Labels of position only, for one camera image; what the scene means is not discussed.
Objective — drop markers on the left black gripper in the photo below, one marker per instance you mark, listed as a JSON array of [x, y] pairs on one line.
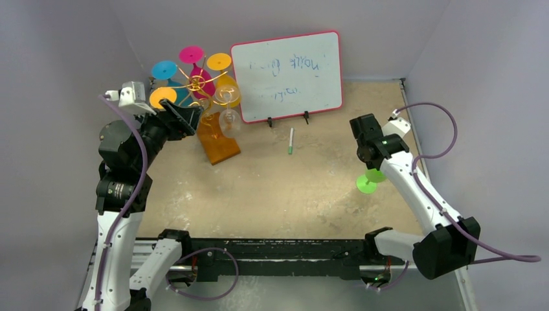
[[184, 124]]

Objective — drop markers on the gold wire wine glass rack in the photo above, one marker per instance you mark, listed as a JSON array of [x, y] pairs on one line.
[[217, 147]]

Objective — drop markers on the orange plastic wine glass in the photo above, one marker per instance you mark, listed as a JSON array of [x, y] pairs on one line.
[[162, 93]]

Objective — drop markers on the pink plastic wine glass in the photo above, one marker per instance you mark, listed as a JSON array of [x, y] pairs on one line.
[[194, 55]]

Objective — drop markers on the clear wine glass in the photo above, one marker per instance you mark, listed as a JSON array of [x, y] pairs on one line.
[[227, 111]]

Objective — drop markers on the yellow plastic wine glass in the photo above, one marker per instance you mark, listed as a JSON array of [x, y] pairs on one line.
[[222, 62]]

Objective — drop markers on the blue plastic wine glass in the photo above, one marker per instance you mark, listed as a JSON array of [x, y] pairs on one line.
[[166, 70]]

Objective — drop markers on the green plastic wine glass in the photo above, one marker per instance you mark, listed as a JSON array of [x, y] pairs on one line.
[[368, 182]]

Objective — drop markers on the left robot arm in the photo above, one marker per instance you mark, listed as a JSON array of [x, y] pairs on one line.
[[128, 146]]

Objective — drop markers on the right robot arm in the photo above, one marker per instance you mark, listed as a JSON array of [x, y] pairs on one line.
[[443, 245]]

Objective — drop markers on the pink framed whiteboard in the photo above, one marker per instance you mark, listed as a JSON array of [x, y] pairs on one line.
[[289, 76]]

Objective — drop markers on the green whiteboard marker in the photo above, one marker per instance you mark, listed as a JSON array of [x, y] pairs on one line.
[[291, 139]]

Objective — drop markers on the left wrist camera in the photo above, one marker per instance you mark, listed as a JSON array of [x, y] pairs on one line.
[[131, 98]]

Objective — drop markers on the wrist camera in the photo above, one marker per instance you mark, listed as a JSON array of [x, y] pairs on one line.
[[131, 98], [396, 125]]

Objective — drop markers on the black aluminium base frame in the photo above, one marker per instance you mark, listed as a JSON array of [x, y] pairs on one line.
[[210, 258]]

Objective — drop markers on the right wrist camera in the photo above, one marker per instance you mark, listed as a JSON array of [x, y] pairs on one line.
[[396, 125]]

